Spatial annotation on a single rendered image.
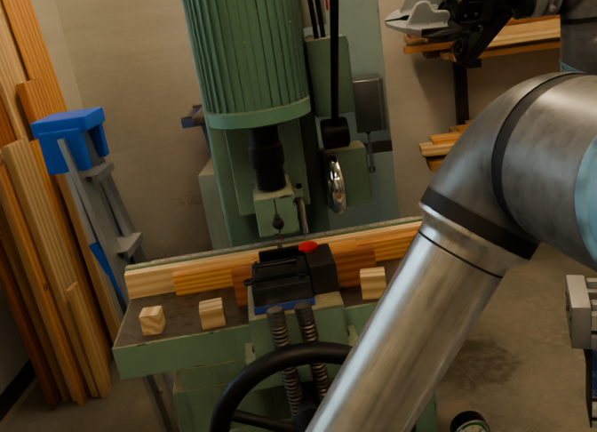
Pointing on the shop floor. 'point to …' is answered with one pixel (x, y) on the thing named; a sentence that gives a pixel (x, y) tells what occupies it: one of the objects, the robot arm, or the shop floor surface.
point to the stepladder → (100, 216)
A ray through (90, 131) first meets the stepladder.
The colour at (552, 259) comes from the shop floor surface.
